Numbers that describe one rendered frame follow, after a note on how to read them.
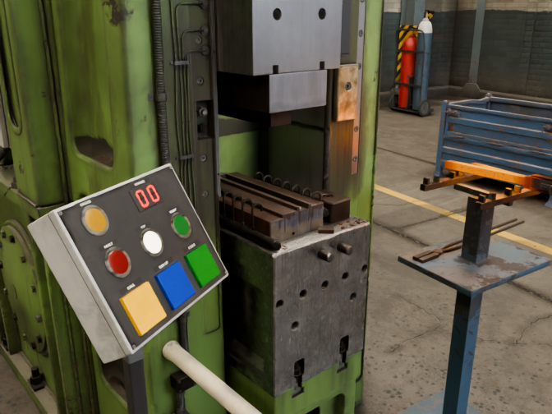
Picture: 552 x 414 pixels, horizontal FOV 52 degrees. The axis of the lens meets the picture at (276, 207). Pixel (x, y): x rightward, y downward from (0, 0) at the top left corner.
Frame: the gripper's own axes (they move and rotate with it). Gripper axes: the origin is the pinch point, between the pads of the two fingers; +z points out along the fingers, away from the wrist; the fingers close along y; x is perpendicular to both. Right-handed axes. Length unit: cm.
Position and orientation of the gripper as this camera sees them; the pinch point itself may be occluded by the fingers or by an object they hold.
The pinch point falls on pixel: (545, 184)
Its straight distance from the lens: 177.0
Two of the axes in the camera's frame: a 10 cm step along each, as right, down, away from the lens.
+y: 8.5, -1.7, 5.0
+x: -0.1, -9.5, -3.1
